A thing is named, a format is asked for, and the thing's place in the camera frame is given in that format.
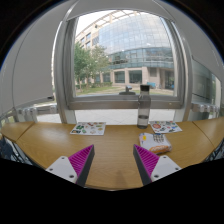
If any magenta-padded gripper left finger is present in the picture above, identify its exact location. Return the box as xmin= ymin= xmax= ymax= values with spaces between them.
xmin=45 ymin=144 xmax=96 ymax=188

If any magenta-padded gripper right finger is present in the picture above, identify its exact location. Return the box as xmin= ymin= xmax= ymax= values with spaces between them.
xmin=133 ymin=143 xmax=183 ymax=186

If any white sticker sheet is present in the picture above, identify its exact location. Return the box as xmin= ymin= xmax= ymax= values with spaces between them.
xmin=69 ymin=121 xmax=107 ymax=136
xmin=149 ymin=120 xmax=183 ymax=135

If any clear grey water bottle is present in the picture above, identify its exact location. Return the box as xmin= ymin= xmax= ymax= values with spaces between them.
xmin=136 ymin=84 xmax=152 ymax=130

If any white radiator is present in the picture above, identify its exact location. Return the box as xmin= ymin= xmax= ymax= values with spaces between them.
xmin=14 ymin=103 xmax=58 ymax=123
xmin=191 ymin=101 xmax=221 ymax=118

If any grey window handle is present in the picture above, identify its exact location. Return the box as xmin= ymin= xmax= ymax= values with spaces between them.
xmin=118 ymin=85 xmax=137 ymax=96

